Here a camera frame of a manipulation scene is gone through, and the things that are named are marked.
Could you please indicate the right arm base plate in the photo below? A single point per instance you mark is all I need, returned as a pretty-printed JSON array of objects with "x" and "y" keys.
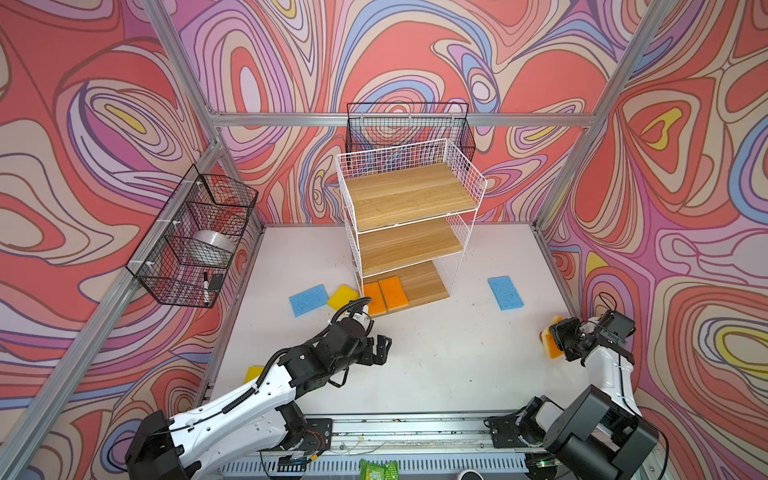
[{"x": 512, "y": 431}]

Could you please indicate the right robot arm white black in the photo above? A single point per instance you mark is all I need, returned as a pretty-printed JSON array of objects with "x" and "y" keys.
[{"x": 601, "y": 434}]

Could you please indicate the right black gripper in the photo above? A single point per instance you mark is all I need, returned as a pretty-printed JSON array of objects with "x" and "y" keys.
[{"x": 560, "y": 330}]

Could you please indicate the blue sponge right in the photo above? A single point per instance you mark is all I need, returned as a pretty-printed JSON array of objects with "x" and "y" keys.
[{"x": 505, "y": 293}]

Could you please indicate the blue sponge left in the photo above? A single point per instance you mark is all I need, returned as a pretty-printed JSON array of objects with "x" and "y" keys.
[{"x": 308, "y": 300}]

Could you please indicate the black wire basket wall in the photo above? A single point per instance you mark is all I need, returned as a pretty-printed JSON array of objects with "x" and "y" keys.
[
  {"x": 373, "y": 125},
  {"x": 200, "y": 229}
]

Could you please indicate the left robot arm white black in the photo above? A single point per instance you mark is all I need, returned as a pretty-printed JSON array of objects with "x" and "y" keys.
[{"x": 262, "y": 414}]

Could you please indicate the orange sponge with pale back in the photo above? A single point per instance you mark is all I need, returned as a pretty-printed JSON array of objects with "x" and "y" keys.
[{"x": 377, "y": 305}]

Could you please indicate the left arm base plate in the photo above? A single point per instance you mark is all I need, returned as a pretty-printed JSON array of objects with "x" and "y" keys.
[{"x": 315, "y": 437}]

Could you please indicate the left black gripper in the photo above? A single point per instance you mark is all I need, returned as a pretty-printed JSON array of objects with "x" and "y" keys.
[{"x": 380, "y": 358}]

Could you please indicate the white wire wooden shelf rack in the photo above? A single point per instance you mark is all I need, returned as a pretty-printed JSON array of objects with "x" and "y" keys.
[{"x": 409, "y": 211}]

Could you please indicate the blue sponge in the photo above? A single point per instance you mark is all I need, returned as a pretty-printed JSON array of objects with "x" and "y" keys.
[
  {"x": 308, "y": 300},
  {"x": 505, "y": 293}
]

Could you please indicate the yellow sponge front left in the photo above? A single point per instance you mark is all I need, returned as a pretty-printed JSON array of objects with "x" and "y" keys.
[{"x": 253, "y": 373}]

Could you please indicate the green snack packet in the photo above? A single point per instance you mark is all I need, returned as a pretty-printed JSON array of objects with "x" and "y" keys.
[{"x": 378, "y": 471}]

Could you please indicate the yellow sponge near shelf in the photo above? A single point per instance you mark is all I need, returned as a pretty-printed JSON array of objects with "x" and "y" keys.
[{"x": 343, "y": 295}]

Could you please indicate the black wire basket back wall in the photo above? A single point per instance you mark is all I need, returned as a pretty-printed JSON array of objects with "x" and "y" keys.
[{"x": 373, "y": 125}]

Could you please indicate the black wire basket left wall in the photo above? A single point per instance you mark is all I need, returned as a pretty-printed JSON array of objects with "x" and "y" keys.
[{"x": 200, "y": 229}]

